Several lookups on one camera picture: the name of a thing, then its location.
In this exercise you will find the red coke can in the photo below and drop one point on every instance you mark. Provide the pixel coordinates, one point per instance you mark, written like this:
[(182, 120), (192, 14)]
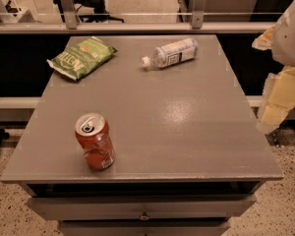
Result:
[(92, 133)]

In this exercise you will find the top drawer with knob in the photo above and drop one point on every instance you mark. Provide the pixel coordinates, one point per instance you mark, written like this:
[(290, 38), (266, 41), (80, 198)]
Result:
[(141, 208)]

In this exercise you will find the grey drawer cabinet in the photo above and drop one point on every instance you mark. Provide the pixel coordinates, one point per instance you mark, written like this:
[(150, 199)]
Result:
[(185, 131)]

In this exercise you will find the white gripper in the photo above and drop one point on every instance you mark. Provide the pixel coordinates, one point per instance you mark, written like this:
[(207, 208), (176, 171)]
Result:
[(291, 39)]

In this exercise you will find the green jalapeno chip bag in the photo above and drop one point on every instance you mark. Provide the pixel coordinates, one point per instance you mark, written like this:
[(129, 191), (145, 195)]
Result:
[(79, 60)]

